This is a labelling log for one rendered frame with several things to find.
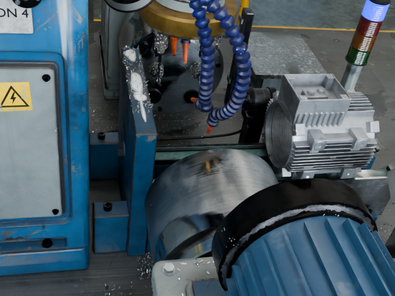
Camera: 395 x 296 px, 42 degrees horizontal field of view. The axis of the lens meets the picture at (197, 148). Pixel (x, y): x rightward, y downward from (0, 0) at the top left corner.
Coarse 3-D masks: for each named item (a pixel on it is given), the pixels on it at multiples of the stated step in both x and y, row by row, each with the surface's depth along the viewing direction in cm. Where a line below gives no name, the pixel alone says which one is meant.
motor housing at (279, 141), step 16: (352, 96) 116; (272, 112) 123; (288, 112) 111; (352, 112) 113; (368, 112) 114; (272, 128) 125; (288, 128) 126; (320, 128) 112; (336, 128) 113; (272, 144) 125; (288, 144) 126; (304, 144) 110; (336, 144) 111; (368, 144) 114; (272, 160) 122; (288, 160) 113; (304, 160) 112; (320, 160) 112; (336, 160) 114; (352, 160) 115; (368, 160) 116
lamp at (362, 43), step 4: (356, 32) 141; (356, 36) 141; (360, 36) 139; (364, 36) 139; (368, 36) 139; (376, 36) 140; (352, 40) 143; (356, 40) 141; (360, 40) 140; (364, 40) 139; (368, 40) 139; (372, 40) 140; (352, 44) 143; (356, 44) 141; (360, 44) 140; (364, 44) 140; (368, 44) 140; (372, 44) 141; (356, 48) 142; (360, 48) 141; (364, 48) 141; (368, 48) 141
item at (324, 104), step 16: (288, 80) 111; (304, 80) 115; (320, 80) 116; (336, 80) 114; (288, 96) 111; (320, 96) 111; (336, 96) 114; (304, 112) 108; (320, 112) 109; (336, 112) 110
